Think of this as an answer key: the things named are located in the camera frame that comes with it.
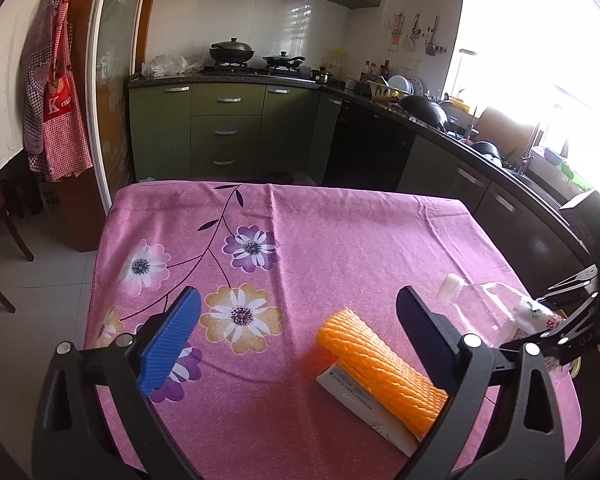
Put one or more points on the dish rack with plates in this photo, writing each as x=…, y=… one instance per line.
x=397, y=87

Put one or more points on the sliding door frame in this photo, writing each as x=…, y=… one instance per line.
x=115, y=85

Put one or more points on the tape roll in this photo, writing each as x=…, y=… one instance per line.
x=576, y=369

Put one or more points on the brown cutting board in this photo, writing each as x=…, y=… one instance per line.
x=505, y=127

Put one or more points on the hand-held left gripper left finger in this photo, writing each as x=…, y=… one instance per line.
x=172, y=340

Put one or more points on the large black wok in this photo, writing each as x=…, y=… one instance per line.
x=425, y=110

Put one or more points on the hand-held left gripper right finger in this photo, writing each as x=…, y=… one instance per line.
x=427, y=340

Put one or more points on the gas stove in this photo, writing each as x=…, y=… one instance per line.
x=250, y=71

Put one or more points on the hanging kitchen utensils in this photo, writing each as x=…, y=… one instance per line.
x=415, y=35

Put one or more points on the purple checkered apron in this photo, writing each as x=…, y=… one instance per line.
x=32, y=110

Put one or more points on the clear plastic bags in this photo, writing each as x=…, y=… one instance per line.
x=165, y=66

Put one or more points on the pink floral tablecloth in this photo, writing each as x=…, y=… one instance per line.
x=330, y=240

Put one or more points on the black wok with lid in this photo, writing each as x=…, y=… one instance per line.
x=232, y=52

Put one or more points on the red checkered apron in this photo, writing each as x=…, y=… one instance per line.
x=62, y=125

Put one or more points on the steel faucet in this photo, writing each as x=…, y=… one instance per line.
x=530, y=150

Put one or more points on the small steel pot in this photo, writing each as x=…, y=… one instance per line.
x=323, y=75

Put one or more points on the green kitchen cabinets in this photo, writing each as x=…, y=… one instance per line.
x=225, y=130

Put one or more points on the black frying pan with lid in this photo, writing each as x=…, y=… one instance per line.
x=282, y=61

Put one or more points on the clear plastic water bottle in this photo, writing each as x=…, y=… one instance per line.
x=495, y=310

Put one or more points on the black pot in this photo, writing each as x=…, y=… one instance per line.
x=485, y=149

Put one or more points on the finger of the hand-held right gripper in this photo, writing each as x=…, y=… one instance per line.
x=577, y=282
x=585, y=332

